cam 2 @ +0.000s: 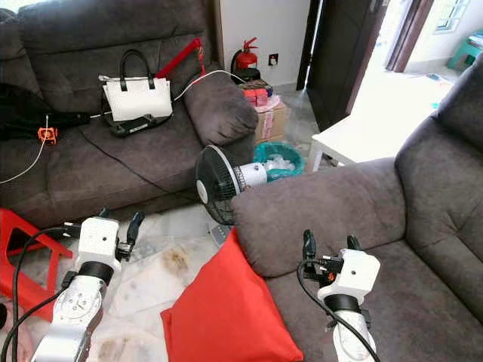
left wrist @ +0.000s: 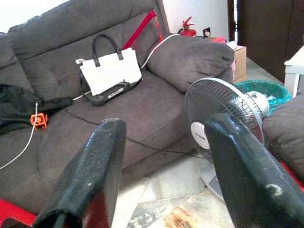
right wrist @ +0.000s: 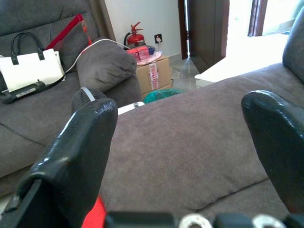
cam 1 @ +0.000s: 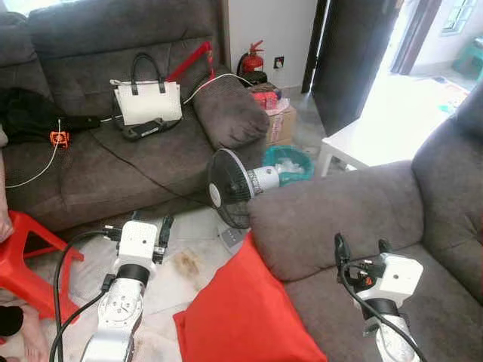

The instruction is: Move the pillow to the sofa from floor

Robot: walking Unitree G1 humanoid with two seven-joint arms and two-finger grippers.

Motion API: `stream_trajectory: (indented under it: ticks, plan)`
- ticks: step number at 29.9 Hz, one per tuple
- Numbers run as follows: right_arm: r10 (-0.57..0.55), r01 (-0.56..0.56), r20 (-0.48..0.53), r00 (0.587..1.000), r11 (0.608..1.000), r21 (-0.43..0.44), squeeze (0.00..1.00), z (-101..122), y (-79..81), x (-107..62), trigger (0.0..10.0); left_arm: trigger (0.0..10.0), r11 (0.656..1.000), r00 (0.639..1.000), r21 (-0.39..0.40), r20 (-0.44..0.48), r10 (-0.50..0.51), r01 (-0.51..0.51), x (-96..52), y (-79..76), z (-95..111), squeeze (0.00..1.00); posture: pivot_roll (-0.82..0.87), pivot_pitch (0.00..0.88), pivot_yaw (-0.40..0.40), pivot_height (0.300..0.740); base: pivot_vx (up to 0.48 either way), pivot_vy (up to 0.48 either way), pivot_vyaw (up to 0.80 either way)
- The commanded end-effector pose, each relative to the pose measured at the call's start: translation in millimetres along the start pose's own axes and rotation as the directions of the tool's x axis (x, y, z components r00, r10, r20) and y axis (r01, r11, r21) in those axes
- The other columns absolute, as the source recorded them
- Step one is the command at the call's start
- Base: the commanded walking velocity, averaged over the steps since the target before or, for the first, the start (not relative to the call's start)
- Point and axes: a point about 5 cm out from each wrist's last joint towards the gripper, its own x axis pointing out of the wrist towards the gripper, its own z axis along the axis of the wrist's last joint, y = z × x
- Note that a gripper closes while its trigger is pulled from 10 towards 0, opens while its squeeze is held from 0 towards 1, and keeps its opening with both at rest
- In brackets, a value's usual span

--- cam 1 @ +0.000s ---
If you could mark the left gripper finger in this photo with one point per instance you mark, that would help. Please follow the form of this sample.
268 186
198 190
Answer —
165 230
136 216

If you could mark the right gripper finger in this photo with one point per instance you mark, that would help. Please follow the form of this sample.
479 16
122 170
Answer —
384 246
342 249

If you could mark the red pillow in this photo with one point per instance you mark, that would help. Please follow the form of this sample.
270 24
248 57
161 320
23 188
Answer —
241 317

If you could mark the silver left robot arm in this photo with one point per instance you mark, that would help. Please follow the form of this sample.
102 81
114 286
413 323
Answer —
121 309

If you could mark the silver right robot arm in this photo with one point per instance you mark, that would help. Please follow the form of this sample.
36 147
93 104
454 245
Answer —
385 332

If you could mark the two-seat grey sofa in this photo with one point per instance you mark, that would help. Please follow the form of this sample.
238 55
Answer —
355 211

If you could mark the large grey sofa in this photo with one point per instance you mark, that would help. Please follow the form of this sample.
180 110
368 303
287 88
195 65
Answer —
75 173

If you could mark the black floor fan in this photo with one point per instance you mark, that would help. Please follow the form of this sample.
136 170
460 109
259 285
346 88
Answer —
230 188

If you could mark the teal basket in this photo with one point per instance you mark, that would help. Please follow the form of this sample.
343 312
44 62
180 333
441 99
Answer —
290 162

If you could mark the orange gadget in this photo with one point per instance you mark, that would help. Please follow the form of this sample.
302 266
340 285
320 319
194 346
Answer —
59 139

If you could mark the white handbag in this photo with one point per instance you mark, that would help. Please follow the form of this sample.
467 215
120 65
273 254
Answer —
147 104

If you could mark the white table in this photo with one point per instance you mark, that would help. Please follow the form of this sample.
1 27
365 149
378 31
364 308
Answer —
377 132

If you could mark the red plastic stool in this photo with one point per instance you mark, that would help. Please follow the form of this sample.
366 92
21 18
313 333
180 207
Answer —
23 256

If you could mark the cardboard box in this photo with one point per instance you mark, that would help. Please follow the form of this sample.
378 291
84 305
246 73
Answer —
281 124

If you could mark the black cloth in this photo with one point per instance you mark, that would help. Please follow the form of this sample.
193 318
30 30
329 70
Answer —
30 113

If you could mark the person's foot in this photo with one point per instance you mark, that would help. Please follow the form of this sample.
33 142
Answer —
34 343

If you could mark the red bar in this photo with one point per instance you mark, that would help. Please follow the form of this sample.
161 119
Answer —
189 62

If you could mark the red fire extinguisher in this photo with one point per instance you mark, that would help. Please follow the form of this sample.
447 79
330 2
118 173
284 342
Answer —
253 60

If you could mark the green plastic stool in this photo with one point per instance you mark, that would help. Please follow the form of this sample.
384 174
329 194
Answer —
472 56

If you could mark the dark door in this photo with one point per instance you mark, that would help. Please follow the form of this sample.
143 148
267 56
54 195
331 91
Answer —
351 53

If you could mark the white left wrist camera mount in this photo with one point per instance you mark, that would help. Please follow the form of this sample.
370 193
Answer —
138 241

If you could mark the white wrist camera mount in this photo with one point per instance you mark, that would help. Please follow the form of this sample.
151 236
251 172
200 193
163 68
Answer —
138 241
400 277

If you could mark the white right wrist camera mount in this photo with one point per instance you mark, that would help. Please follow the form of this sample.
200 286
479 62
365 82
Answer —
400 277

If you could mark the wall socket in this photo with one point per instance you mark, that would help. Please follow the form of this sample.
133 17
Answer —
279 62

